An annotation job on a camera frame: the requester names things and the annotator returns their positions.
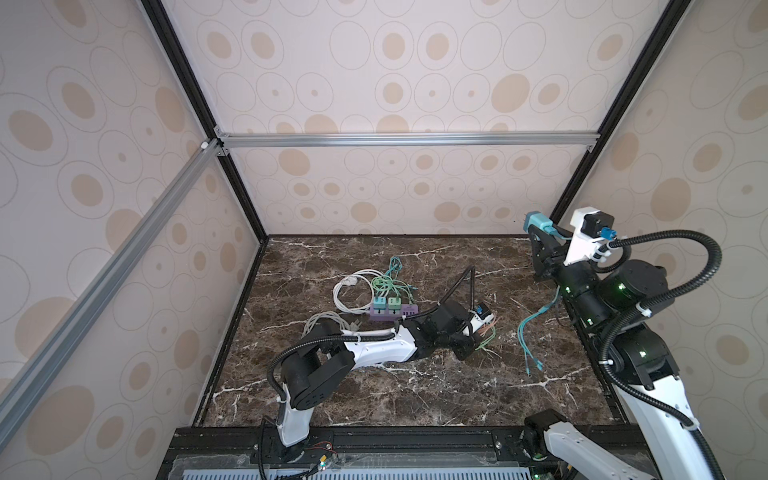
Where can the blue teal charger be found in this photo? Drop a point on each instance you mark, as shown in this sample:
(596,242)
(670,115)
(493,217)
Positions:
(539,221)

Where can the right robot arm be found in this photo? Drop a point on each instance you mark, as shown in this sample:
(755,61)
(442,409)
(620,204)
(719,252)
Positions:
(611,296)

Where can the left aluminium rail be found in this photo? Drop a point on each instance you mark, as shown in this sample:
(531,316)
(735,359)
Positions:
(47,362)

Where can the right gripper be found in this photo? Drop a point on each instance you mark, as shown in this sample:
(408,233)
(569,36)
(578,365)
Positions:
(549,264)

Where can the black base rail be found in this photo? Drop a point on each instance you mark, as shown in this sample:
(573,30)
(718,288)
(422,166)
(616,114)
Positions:
(358,453)

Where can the horizontal aluminium rail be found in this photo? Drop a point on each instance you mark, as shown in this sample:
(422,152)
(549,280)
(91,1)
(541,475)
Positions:
(427,139)

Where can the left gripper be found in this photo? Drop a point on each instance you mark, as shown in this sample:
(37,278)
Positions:
(469,345)

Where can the purple power strip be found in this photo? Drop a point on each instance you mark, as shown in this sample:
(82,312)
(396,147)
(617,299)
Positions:
(387,315)

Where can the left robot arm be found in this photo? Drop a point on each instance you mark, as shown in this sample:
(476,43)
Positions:
(310,371)

